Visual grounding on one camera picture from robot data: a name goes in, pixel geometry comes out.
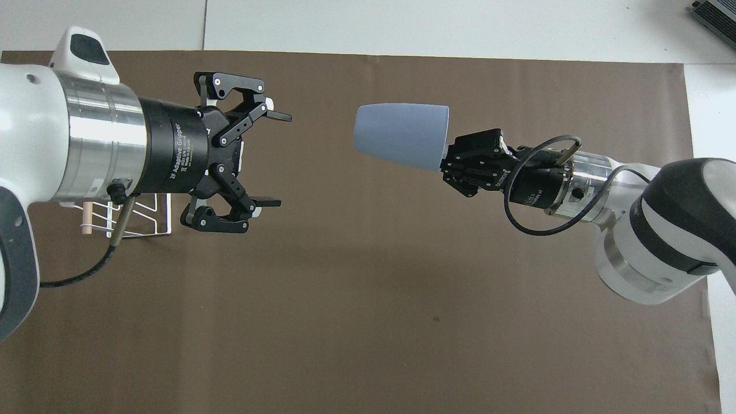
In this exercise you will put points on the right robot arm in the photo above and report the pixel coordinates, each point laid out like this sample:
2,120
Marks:
678,230

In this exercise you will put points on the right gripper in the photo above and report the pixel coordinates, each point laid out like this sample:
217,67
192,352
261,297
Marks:
535,181

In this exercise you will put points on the grey ribbed device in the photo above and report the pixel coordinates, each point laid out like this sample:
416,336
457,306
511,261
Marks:
719,17

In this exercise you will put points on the blue-grey cup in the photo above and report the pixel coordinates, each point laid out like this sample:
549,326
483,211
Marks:
399,135

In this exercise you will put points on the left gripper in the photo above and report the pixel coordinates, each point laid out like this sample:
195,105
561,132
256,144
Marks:
172,149

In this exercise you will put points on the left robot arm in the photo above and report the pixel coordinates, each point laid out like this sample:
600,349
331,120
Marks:
40,138

